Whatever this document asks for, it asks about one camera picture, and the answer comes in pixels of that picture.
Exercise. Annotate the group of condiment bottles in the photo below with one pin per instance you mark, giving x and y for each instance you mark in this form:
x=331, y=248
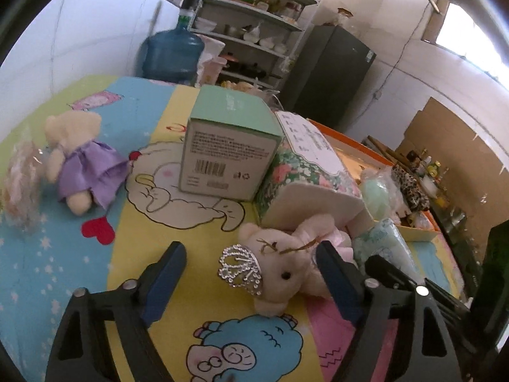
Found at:
x=429, y=169

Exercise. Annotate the floral tissue box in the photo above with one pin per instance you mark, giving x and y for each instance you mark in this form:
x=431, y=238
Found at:
x=302, y=167

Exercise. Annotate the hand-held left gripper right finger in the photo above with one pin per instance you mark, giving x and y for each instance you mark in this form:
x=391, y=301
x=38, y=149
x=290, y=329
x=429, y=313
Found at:
x=338, y=282

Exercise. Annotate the green plush in plastic bag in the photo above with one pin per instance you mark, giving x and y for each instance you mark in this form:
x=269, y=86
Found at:
x=377, y=195

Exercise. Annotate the leopard print scrunchie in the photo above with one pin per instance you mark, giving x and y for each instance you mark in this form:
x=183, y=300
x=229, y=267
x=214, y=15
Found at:
x=411, y=187

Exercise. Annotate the clear plastic bag of food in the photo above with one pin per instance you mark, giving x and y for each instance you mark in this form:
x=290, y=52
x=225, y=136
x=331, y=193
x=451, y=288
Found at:
x=246, y=89

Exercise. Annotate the cartoon printed tablecloth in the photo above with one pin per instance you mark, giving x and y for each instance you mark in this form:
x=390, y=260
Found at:
x=59, y=266

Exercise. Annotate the white kitchen shelf rack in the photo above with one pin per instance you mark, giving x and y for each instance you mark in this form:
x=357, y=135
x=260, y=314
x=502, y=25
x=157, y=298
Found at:
x=254, y=12

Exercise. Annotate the teddy bear in purple dress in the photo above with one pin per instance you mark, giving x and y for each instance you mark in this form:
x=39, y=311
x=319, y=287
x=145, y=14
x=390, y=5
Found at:
x=85, y=163

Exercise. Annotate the clear plastic wrapped trinket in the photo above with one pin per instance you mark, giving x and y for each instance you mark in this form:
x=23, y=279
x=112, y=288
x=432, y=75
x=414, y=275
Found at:
x=22, y=183

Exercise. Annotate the glass jar with orange lid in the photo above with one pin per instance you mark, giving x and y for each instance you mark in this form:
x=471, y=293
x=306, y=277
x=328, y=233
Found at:
x=345, y=18

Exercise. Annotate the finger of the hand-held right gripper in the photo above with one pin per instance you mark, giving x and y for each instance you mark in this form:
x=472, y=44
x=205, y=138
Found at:
x=391, y=272

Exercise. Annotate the grey kitchen counter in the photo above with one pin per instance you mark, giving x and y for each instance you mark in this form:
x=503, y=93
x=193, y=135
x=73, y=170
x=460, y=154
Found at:
x=449, y=215

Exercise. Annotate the shallow orange-rimmed cardboard box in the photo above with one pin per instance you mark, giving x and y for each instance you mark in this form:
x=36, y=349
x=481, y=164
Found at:
x=352, y=155

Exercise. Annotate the dark grey refrigerator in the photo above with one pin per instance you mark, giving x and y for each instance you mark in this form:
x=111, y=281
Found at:
x=326, y=75

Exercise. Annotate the cardboard wall covering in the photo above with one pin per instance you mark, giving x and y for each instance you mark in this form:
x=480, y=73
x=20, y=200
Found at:
x=449, y=135

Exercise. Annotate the pink teddy bear with crown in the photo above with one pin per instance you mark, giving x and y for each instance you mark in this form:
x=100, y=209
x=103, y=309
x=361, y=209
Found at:
x=278, y=266

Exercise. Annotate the barred window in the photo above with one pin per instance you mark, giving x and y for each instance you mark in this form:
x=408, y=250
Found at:
x=469, y=36

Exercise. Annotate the mint green carton box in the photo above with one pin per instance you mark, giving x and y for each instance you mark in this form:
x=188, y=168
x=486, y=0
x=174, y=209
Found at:
x=228, y=143

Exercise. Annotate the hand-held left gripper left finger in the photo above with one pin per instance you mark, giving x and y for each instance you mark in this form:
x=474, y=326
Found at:
x=165, y=282

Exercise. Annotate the green floral tissue packet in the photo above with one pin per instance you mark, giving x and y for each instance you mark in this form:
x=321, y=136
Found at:
x=381, y=242

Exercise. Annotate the blue water jug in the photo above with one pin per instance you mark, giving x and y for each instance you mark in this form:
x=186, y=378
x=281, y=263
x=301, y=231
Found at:
x=171, y=55

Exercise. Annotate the white sacks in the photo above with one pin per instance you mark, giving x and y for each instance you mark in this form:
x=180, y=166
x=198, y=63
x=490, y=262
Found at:
x=210, y=65

